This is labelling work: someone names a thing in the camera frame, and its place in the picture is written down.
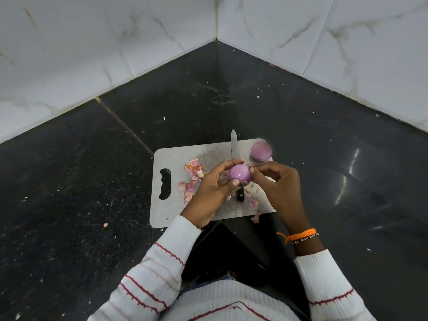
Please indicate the orange thread wristband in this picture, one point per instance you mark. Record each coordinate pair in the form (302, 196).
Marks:
(301, 235)

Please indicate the person's right hand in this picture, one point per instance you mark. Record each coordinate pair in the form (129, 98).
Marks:
(284, 190)

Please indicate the steel cutting board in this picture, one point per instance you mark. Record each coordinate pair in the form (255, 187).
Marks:
(174, 153)

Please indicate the person's left forearm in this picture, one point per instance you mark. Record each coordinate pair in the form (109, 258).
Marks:
(147, 280)

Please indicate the white red striped sweater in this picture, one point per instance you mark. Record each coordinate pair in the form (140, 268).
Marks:
(227, 300)

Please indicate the person's left hand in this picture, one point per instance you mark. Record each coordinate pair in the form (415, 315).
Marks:
(209, 197)

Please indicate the purple onion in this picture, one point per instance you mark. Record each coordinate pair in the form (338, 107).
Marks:
(261, 151)
(240, 173)

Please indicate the person's right forearm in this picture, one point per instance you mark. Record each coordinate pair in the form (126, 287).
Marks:
(327, 290)

